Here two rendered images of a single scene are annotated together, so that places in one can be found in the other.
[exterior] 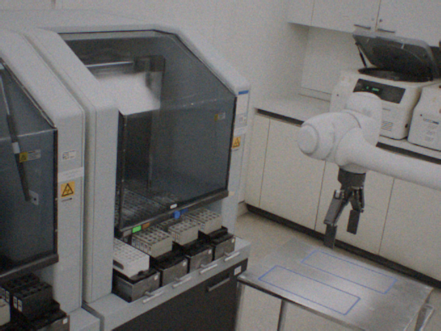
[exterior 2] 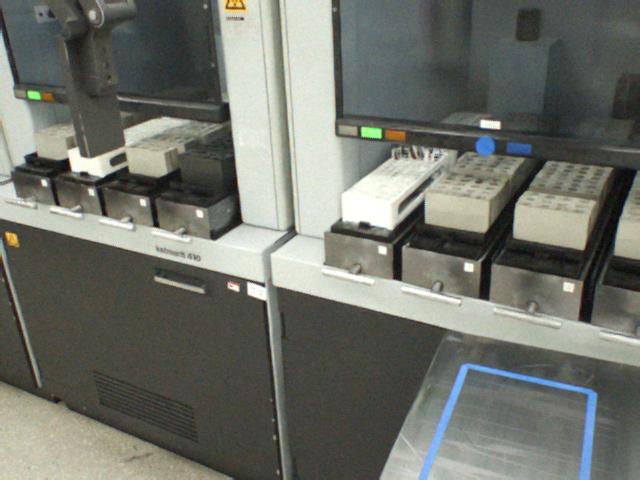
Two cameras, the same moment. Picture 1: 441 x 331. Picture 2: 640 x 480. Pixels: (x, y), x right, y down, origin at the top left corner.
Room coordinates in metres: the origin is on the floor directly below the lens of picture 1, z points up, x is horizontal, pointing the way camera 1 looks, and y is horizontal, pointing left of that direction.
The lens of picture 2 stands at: (1.67, -0.80, 1.31)
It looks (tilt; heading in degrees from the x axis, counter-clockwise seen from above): 25 degrees down; 84
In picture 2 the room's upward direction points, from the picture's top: 3 degrees counter-clockwise
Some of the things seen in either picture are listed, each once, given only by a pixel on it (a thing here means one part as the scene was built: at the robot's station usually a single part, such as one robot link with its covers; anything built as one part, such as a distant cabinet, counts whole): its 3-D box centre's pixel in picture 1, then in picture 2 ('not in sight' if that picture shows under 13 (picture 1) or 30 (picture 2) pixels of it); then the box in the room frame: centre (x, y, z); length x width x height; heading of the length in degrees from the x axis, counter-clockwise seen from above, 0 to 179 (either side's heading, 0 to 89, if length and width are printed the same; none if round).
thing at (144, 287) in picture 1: (89, 253); (423, 190); (2.05, 0.47, 0.78); 0.73 x 0.14 x 0.09; 52
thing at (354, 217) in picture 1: (353, 222); (92, 94); (1.59, -0.41, 1.22); 0.03 x 0.01 x 0.07; 52
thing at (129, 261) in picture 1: (112, 253); (398, 187); (1.97, 0.37, 0.83); 0.30 x 0.10 x 0.06; 52
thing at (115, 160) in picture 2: not in sight; (131, 148); (1.41, 0.80, 0.83); 0.30 x 0.10 x 0.06; 52
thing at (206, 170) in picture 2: (35, 299); (203, 170); (1.59, 0.53, 0.85); 0.12 x 0.02 x 0.06; 143
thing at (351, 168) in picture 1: (354, 159); not in sight; (1.54, -0.37, 1.43); 0.09 x 0.09 x 0.06
